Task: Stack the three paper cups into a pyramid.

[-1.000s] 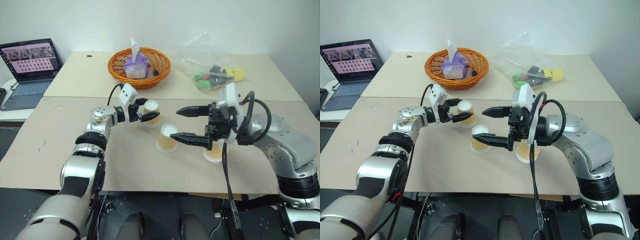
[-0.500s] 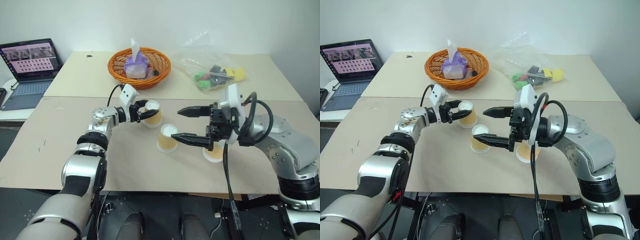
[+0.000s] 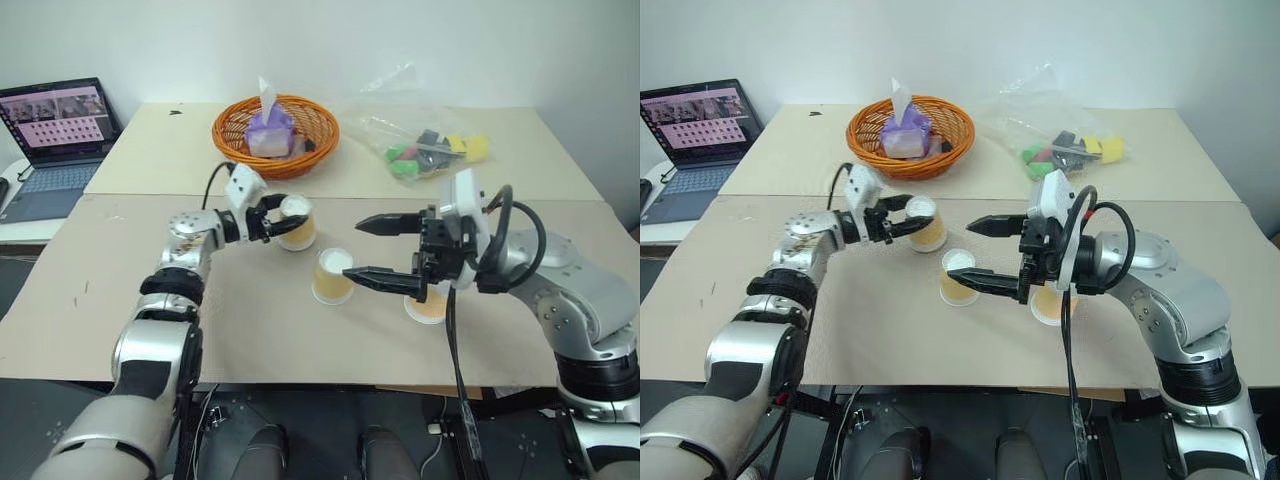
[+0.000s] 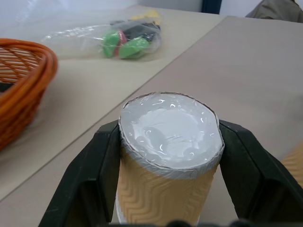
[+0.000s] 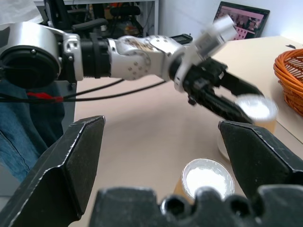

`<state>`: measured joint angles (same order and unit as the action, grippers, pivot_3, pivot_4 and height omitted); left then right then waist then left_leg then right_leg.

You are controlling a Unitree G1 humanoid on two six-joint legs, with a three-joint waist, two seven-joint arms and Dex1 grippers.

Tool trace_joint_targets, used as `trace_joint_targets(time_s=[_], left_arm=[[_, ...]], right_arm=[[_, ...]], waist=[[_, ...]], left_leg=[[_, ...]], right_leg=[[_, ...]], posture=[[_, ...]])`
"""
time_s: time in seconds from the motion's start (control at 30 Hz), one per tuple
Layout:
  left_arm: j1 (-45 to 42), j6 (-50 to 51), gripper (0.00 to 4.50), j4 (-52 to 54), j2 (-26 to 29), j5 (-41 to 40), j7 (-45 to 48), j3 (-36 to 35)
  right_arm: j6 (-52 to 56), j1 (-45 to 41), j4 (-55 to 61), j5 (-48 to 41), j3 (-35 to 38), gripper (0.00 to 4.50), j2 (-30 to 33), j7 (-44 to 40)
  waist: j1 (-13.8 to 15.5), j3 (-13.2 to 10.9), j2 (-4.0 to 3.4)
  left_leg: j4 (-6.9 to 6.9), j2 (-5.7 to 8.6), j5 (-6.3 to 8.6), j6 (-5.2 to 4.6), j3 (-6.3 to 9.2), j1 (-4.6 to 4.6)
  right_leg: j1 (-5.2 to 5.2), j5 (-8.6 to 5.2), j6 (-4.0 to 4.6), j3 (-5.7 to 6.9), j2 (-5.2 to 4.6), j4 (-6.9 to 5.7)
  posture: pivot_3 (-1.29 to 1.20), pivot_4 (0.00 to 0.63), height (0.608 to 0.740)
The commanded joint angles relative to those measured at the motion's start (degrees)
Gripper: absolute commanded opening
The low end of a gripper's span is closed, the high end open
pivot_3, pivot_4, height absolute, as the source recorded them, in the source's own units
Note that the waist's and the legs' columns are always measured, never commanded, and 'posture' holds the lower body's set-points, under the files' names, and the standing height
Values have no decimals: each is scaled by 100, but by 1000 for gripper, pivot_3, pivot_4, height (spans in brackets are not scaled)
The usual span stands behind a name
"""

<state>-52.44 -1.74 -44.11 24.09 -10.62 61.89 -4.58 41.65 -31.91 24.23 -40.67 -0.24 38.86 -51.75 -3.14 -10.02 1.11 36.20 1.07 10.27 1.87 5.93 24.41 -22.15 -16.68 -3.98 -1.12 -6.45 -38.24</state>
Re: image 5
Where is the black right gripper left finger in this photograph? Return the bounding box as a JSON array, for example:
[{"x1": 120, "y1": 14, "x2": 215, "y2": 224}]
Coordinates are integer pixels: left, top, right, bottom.
[{"x1": 0, "y1": 115, "x2": 106, "y2": 227}]

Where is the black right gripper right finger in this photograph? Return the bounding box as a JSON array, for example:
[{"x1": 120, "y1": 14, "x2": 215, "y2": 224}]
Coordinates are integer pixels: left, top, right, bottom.
[{"x1": 218, "y1": 120, "x2": 303, "y2": 199}]

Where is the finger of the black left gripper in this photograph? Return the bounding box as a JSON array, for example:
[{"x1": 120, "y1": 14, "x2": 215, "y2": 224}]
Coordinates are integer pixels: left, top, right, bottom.
[
  {"x1": 197, "y1": 88, "x2": 255, "y2": 125},
  {"x1": 219, "y1": 70, "x2": 265, "y2": 98}
]

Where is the tan paper cup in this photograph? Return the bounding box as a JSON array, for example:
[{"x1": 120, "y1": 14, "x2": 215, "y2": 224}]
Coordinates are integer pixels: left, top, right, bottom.
[
  {"x1": 235, "y1": 93, "x2": 279, "y2": 136},
  {"x1": 173, "y1": 157, "x2": 236, "y2": 204}
]

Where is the black flat device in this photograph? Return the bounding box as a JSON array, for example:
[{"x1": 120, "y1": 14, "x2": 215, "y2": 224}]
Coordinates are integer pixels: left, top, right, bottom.
[{"x1": 169, "y1": 34, "x2": 193, "y2": 45}]

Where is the orange wicker basket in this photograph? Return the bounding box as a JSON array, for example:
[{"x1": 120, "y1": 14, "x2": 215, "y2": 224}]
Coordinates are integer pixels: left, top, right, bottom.
[{"x1": 273, "y1": 48, "x2": 303, "y2": 117}]

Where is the person's leg in blue jeans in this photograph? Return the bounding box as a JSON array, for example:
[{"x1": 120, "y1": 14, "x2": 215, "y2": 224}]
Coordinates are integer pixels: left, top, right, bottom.
[{"x1": 0, "y1": 78, "x2": 66, "y2": 183}]

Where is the black laptop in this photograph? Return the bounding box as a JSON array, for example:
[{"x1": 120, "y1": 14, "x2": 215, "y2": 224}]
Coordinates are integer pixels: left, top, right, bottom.
[{"x1": 212, "y1": 0, "x2": 271, "y2": 41}]

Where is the black office chair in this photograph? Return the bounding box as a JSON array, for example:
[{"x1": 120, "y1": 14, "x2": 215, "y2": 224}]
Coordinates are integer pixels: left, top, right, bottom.
[{"x1": 44, "y1": 0, "x2": 110, "y2": 36}]

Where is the white garment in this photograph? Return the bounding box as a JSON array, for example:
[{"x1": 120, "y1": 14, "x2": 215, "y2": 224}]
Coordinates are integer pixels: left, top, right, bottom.
[{"x1": 0, "y1": 0, "x2": 46, "y2": 26}]

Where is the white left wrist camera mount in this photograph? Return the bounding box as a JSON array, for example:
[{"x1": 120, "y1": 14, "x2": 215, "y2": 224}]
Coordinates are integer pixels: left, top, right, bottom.
[{"x1": 174, "y1": 14, "x2": 235, "y2": 92}]

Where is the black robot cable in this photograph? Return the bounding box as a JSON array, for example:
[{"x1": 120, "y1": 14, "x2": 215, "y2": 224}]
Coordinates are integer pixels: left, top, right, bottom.
[
  {"x1": 0, "y1": 80, "x2": 167, "y2": 103},
  {"x1": 0, "y1": 79, "x2": 125, "y2": 98}
]

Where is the red tape on cable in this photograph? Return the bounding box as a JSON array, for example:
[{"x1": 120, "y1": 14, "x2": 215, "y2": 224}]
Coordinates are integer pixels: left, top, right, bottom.
[{"x1": 27, "y1": 91, "x2": 64, "y2": 103}]

